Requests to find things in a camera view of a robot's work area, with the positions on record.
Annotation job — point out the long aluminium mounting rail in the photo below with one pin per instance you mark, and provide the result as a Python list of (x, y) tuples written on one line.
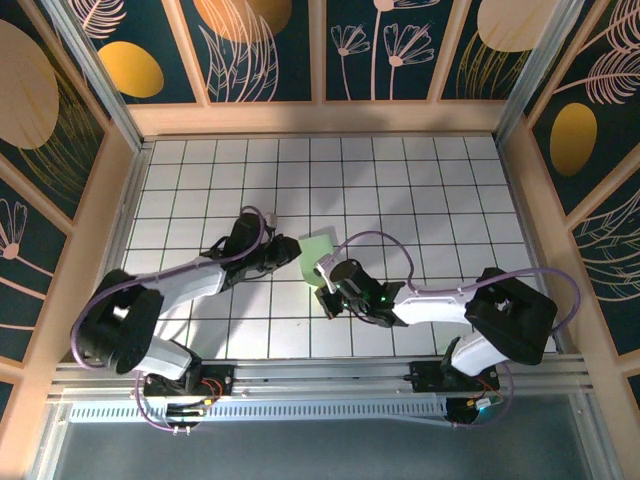
[(320, 372)]

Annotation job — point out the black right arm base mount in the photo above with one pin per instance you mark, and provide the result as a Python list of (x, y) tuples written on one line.
[(425, 375)]

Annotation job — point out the aluminium corner post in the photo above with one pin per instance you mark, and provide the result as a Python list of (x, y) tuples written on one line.
[(100, 75), (539, 75)]

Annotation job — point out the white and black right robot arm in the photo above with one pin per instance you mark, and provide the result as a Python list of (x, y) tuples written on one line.
[(430, 310)]

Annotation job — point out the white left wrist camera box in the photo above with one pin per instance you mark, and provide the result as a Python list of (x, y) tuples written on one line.
[(272, 220)]

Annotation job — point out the light green paper sheet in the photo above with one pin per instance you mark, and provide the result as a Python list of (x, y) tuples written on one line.
[(315, 247)]

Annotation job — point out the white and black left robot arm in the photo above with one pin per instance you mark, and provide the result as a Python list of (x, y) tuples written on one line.
[(195, 285)]

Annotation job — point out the aluminium table side rail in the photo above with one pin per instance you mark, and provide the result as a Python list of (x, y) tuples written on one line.
[(129, 200), (524, 220)]

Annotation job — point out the black round connector hub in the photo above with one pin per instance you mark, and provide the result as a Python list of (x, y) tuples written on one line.
[(470, 412), (182, 417)]

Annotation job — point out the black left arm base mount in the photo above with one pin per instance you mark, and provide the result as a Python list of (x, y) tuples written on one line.
[(220, 377)]

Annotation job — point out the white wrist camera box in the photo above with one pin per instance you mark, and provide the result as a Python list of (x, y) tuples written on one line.
[(324, 272), (272, 220)]

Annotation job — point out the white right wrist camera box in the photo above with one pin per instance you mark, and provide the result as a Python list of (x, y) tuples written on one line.
[(324, 272)]

